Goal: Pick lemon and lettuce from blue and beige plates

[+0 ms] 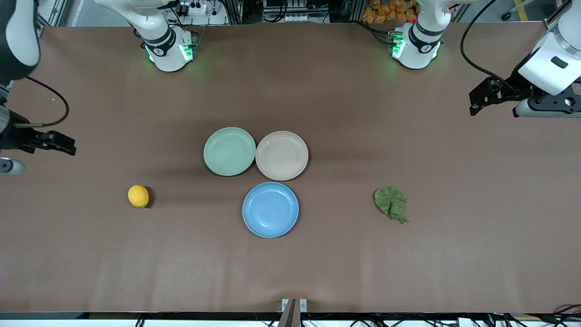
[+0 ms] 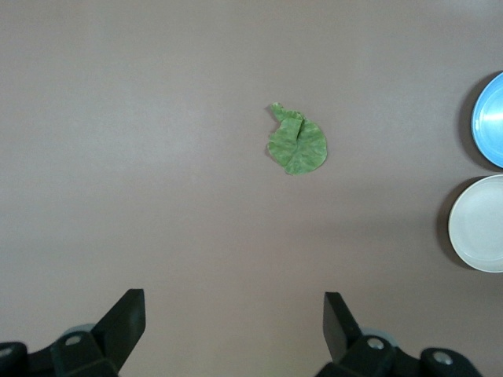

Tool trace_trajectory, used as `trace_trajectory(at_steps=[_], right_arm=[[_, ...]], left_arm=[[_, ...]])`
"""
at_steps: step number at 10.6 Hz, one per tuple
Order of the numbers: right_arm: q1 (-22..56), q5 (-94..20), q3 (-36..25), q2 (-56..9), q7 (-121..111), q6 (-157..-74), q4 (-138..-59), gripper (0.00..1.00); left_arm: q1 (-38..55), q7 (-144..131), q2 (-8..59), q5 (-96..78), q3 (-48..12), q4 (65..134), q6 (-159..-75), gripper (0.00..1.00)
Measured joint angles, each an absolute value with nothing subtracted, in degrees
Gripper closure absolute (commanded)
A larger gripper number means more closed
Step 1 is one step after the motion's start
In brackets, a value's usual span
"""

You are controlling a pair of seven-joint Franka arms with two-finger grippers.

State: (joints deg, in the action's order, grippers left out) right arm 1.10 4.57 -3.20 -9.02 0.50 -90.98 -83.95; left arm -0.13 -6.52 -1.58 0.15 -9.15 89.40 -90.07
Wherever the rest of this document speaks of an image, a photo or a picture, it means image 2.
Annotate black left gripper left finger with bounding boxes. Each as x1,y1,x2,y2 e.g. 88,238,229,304
0,289,147,377

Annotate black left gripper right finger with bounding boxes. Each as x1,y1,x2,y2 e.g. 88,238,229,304
318,291,481,377

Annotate green lettuce leaf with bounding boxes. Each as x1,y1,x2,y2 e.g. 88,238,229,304
266,101,329,177

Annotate beige plate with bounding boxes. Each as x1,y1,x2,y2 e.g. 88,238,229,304
447,174,503,273

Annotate blue plate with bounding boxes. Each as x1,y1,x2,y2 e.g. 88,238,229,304
470,70,503,170

